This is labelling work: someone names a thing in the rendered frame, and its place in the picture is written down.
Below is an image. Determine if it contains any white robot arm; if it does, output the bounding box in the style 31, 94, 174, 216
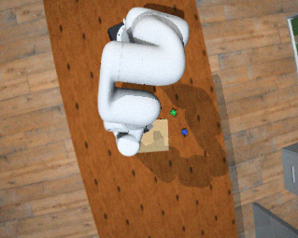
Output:
98, 7, 190, 156

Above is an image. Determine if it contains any green die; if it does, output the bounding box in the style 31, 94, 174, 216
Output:
170, 110, 177, 116

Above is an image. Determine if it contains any beige flat mat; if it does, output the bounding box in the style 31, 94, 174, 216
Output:
137, 119, 169, 153

